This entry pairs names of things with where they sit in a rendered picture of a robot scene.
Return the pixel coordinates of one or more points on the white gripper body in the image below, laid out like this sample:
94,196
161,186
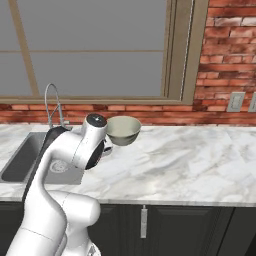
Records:
108,148

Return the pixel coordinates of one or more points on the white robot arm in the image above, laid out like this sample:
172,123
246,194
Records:
50,213

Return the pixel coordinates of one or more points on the black cabinet door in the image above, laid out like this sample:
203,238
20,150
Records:
10,223
186,233
116,230
241,233

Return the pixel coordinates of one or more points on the grey steel sink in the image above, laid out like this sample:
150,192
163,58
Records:
23,156

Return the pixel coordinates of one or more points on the pale green bowl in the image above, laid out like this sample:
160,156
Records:
123,131

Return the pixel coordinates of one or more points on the silver curved tap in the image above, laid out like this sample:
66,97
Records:
50,100

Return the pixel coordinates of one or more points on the window with tan frame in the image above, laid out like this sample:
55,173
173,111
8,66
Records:
96,46

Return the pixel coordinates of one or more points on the grey wall socket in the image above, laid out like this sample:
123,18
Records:
253,102
235,101

